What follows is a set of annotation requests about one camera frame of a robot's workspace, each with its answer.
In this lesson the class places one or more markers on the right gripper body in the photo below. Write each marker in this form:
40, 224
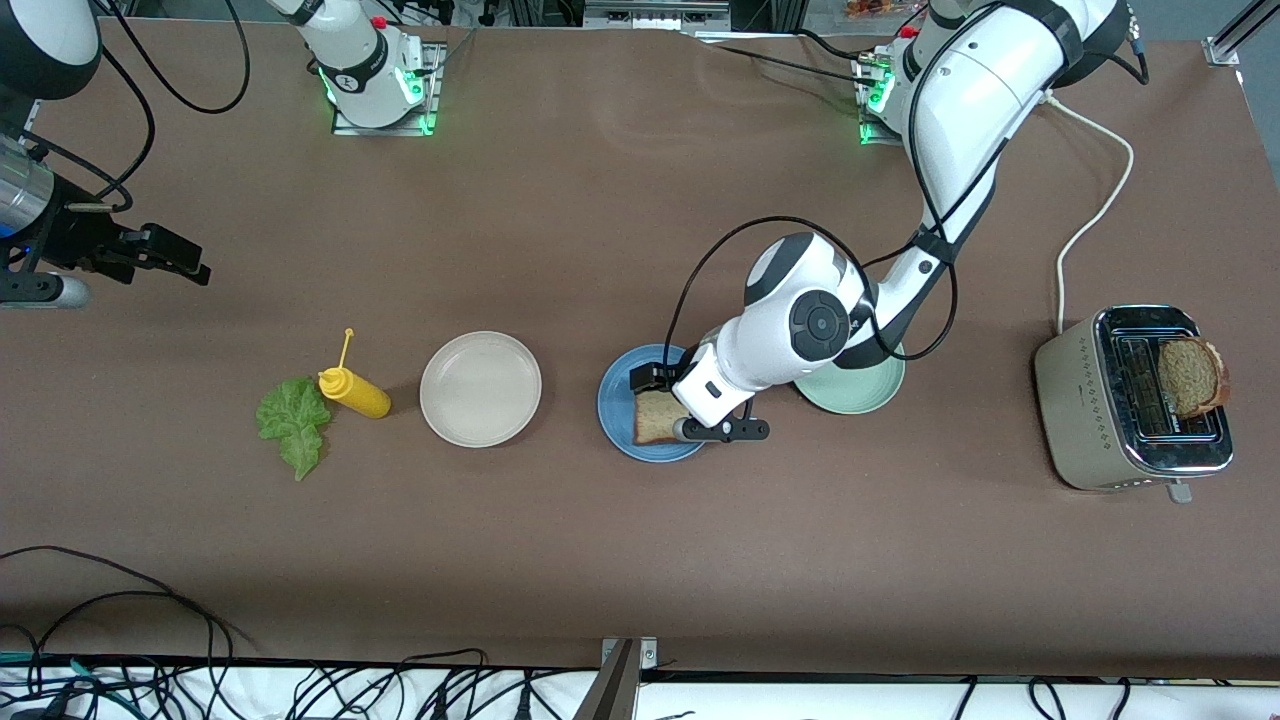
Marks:
82, 243

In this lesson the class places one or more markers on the brown bread slice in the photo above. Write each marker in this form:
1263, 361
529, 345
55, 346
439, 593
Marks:
655, 420
1190, 375

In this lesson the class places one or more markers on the green lettuce leaf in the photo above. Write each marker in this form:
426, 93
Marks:
295, 420

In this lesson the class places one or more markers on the yellow mustard squeeze bottle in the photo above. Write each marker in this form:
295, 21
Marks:
360, 397

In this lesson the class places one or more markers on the blue plate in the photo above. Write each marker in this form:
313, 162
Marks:
615, 400

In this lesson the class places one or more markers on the pale green plate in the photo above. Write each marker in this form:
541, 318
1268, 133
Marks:
860, 392

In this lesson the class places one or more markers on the beige plate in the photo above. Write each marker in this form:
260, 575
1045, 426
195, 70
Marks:
480, 390

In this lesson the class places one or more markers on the beige chrome two-slot toaster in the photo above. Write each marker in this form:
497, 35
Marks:
1085, 410

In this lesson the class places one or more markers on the orange background item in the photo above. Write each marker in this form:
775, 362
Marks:
870, 8

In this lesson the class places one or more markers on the aluminium corner extrusion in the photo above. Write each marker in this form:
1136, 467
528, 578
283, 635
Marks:
1222, 50

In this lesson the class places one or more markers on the metal table edge bracket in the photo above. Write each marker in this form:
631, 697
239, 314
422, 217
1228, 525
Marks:
625, 655

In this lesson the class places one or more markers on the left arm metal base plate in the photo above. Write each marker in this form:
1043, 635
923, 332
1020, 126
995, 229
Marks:
875, 138

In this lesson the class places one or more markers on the aluminium frame profile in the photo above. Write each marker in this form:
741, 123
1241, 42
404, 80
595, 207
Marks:
650, 15

